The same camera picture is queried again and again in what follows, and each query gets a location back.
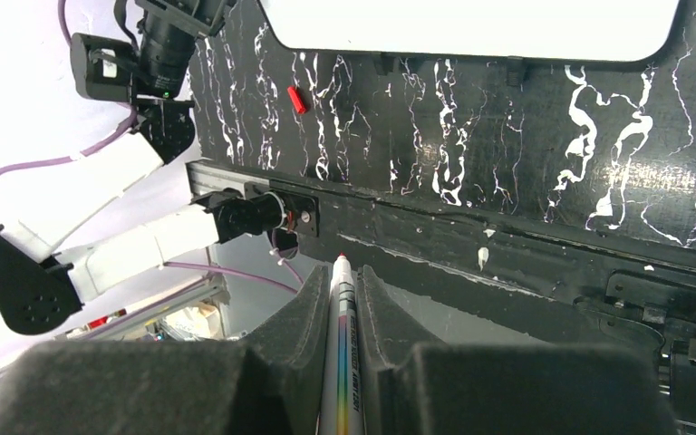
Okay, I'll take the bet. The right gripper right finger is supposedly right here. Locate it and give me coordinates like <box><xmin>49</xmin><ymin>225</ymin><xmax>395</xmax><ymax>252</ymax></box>
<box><xmin>357</xmin><ymin>266</ymin><xmax>678</xmax><ymax>434</ymax></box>

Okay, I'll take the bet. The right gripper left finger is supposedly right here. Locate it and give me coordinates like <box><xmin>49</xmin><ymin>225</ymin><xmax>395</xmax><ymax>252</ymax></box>
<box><xmin>0</xmin><ymin>266</ymin><xmax>330</xmax><ymax>434</ymax></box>

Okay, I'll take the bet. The white whiteboard marker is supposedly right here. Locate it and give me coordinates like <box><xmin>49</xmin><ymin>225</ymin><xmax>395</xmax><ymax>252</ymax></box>
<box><xmin>317</xmin><ymin>255</ymin><xmax>365</xmax><ymax>435</ymax></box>

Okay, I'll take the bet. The red marker cap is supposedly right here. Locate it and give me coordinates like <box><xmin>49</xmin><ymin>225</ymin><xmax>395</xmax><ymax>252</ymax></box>
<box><xmin>287</xmin><ymin>86</ymin><xmax>308</xmax><ymax>115</ymax></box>

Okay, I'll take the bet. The white whiteboard black frame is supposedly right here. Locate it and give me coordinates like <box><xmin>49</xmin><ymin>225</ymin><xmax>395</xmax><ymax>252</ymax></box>
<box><xmin>259</xmin><ymin>0</ymin><xmax>681</xmax><ymax>63</ymax></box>

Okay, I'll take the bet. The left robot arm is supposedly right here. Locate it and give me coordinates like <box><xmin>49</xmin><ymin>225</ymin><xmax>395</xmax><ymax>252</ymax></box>
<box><xmin>0</xmin><ymin>1</ymin><xmax>319</xmax><ymax>336</ymax></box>

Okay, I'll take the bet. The aluminium rail frame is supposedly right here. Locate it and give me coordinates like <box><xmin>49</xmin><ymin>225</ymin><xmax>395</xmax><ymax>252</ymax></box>
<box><xmin>188</xmin><ymin>162</ymin><xmax>696</xmax><ymax>377</ymax></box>

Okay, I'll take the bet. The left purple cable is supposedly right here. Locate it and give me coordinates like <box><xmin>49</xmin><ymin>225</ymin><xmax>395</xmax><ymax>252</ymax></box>
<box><xmin>0</xmin><ymin>0</ymin><xmax>301</xmax><ymax>410</ymax></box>

